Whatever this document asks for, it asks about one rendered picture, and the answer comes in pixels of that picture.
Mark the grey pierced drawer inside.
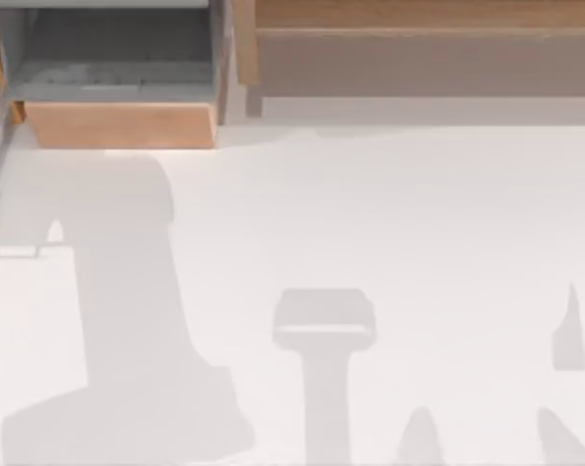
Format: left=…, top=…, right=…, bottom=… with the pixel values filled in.
left=0, top=0, right=225, bottom=126

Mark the pale wooden drawer front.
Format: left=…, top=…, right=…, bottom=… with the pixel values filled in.
left=23, top=101, right=218, bottom=150

